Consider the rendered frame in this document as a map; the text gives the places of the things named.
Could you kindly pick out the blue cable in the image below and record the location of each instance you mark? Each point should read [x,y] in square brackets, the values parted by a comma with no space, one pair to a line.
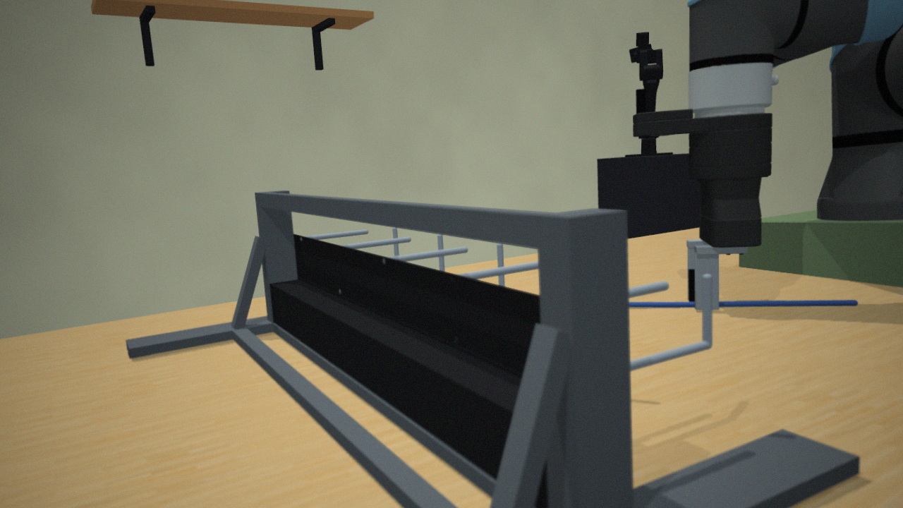
[745,304]

